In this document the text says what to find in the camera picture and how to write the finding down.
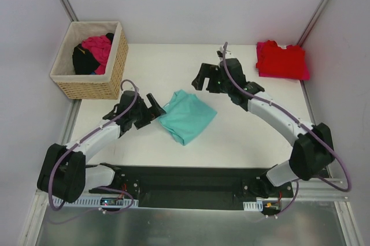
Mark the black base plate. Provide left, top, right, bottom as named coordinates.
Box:
left=88, top=162, right=294, bottom=211

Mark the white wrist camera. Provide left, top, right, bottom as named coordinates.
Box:
left=132, top=86, right=139, bottom=93
left=217, top=50, right=235, bottom=60

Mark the wicker basket with liner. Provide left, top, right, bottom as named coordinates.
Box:
left=50, top=21, right=128, bottom=99

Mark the white cable duct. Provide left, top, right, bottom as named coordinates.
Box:
left=63, top=196, right=139, bottom=208
left=243, top=200, right=263, bottom=212

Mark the teal t shirt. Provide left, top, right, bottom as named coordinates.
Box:
left=159, top=90, right=217, bottom=146

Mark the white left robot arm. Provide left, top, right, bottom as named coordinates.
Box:
left=37, top=91, right=166, bottom=203

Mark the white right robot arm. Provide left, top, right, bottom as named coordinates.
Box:
left=191, top=58, right=334, bottom=198

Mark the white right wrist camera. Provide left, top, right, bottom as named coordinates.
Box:
left=217, top=50, right=235, bottom=60

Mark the right aluminium frame post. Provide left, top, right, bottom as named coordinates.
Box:
left=297, top=0, right=331, bottom=47

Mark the right white cable duct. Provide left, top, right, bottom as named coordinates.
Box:
left=243, top=200, right=263, bottom=212

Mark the magenta t shirt in basket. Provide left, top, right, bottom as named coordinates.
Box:
left=82, top=32, right=114, bottom=75

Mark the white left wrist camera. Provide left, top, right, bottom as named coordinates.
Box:
left=132, top=86, right=139, bottom=93

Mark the red t shirt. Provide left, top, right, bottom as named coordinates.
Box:
left=256, top=39, right=312, bottom=81

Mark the black t shirt in basket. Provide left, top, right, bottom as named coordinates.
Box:
left=72, top=43, right=98, bottom=75

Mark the left white cable duct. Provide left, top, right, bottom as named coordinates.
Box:
left=63, top=196, right=139, bottom=208

